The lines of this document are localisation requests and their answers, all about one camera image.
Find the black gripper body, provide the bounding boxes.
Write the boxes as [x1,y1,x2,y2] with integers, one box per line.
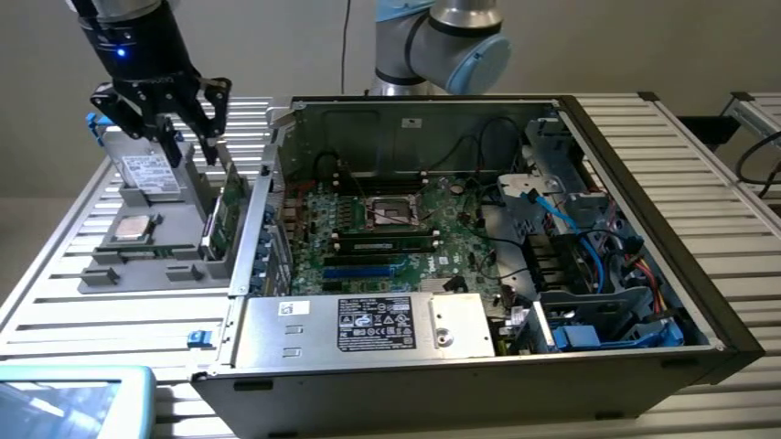
[77,0,206,139]

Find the silver hard disk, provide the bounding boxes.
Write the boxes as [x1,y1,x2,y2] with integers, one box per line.
[105,126,185,202]

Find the green RAM module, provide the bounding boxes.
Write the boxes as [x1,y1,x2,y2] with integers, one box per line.
[199,145,249,264]

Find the silver CPU chip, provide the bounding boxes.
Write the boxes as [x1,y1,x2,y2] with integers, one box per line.
[114,214,162,241]

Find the green RAM stick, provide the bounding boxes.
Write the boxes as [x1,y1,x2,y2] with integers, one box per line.
[119,245,198,258]

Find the grey parts rack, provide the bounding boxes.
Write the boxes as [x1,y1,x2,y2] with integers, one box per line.
[78,125,253,296]

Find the CPU socket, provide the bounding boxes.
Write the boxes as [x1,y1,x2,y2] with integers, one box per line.
[364,195,424,229]

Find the installed black RAM stick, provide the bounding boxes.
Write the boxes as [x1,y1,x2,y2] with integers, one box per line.
[334,230,442,254]

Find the black expansion slot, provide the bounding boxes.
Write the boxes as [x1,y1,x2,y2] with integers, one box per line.
[322,253,398,269]

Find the blue expansion slot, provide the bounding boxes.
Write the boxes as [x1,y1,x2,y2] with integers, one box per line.
[322,264,397,280]

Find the green motherboard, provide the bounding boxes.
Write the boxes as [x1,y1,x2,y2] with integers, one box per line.
[277,176,539,316]

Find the silver power supply unit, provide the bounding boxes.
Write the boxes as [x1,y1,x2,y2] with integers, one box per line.
[232,292,496,367]

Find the silver chipset heat sink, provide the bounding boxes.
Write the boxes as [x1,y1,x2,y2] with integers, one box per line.
[420,276,472,294]

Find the silver metal drive cage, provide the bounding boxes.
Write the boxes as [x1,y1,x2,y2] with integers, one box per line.
[497,116,612,230]

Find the open black PC case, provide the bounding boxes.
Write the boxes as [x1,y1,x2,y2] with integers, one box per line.
[193,93,768,438]

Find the blue disk bay tray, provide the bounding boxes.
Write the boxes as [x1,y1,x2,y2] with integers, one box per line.
[547,315,691,353]

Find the blue plastic disk rail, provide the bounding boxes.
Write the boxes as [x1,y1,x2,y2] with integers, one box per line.
[85,112,118,147]

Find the thin black hanging cable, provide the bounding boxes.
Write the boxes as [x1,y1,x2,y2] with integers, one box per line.
[337,0,354,95]

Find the black wire inside case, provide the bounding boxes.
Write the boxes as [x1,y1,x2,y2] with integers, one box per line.
[436,116,527,177]

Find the blue SATA wire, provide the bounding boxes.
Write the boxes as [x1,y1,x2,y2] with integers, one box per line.
[519,189,619,294]

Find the red yellow power wires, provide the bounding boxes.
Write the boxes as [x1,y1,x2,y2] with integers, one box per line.
[628,253,673,321]

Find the thick black looped cable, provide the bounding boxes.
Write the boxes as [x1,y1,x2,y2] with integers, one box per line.
[735,130,781,200]

